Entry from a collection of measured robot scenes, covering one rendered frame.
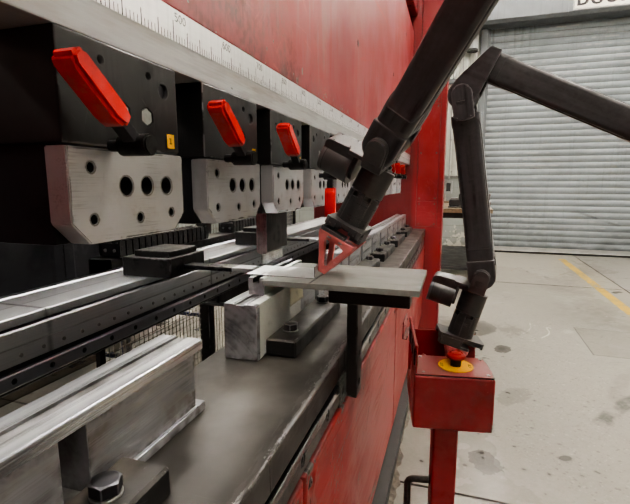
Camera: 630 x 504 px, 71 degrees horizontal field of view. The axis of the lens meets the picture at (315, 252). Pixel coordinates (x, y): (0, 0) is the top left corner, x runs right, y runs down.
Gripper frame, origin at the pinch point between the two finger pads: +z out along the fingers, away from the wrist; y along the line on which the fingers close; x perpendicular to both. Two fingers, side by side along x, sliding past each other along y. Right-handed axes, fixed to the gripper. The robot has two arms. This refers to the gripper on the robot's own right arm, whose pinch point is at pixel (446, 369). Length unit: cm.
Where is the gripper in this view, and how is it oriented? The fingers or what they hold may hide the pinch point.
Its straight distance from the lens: 112.7
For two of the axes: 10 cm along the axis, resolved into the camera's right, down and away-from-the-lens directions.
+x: -1.3, 1.5, -9.8
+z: -2.8, 9.4, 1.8
